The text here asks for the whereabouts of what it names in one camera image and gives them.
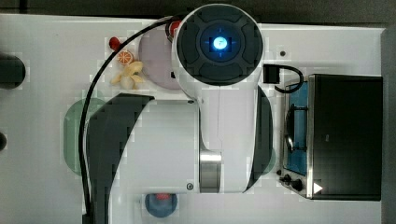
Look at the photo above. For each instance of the red toy tomato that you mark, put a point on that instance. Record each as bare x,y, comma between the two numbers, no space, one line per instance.
114,43

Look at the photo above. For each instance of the black pot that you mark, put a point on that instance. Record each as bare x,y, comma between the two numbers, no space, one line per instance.
3,141

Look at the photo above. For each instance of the black frying pan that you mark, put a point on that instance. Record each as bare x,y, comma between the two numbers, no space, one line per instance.
12,72

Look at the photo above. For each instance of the blue bowl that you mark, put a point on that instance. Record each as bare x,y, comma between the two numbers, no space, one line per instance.
161,208

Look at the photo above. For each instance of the red strawberry toy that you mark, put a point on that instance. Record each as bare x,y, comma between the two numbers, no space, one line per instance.
163,196

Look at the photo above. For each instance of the peeled banana toy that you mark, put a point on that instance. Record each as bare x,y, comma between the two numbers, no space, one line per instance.
129,77

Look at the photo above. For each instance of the lilac round plate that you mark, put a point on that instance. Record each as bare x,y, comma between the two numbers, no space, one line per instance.
155,53

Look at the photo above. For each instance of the green plastic strainer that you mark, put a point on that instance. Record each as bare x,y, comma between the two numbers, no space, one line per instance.
71,127

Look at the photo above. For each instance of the black toaster oven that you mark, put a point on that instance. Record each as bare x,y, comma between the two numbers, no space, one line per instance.
332,138

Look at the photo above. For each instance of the black plug with cable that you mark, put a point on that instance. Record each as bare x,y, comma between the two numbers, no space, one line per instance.
271,75

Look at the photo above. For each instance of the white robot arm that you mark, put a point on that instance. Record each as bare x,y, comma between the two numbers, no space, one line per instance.
146,153

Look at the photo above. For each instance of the light green small cup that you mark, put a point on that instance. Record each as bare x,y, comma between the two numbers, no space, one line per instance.
269,163

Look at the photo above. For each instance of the orange slice toy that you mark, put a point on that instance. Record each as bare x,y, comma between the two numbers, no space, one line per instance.
125,57

